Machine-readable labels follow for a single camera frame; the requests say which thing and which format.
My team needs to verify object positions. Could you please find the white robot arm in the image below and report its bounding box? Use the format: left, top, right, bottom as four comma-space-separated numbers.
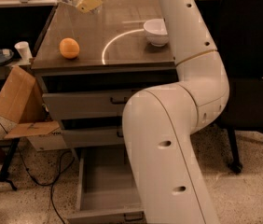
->
122, 0, 229, 224

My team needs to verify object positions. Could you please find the grey three-drawer cabinet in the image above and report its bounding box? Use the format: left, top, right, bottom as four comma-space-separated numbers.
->
31, 0, 182, 158

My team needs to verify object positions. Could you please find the top grey drawer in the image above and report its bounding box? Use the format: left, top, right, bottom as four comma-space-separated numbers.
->
41, 75, 145, 121

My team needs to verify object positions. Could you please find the grey drawer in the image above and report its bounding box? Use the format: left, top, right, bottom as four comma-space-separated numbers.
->
62, 117, 124, 147
41, 75, 145, 121
67, 145, 145, 224

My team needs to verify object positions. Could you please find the middle grey drawer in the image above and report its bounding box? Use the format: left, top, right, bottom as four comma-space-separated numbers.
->
62, 117, 124, 147

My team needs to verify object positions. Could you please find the bottom grey drawer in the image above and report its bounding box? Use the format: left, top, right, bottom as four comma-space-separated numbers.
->
67, 145, 145, 224

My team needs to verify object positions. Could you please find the orange fruit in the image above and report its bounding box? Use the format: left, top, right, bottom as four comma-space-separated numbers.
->
59, 38, 80, 59

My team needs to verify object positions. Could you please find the white ceramic bowl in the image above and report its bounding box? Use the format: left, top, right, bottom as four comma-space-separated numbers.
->
144, 19, 169, 47

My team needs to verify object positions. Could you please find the white paper cup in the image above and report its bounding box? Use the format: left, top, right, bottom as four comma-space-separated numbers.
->
14, 41, 32, 61

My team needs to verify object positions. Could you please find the dark blue plate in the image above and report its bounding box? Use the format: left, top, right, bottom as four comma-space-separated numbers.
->
0, 49, 14, 66

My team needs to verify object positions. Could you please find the brown cardboard box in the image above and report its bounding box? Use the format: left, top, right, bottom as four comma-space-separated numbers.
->
0, 66, 66, 151

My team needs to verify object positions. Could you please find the black office chair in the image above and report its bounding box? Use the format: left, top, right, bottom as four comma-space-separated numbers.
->
215, 0, 263, 173

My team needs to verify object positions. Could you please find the black metal stand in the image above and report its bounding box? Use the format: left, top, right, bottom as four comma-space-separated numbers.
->
0, 138, 20, 190

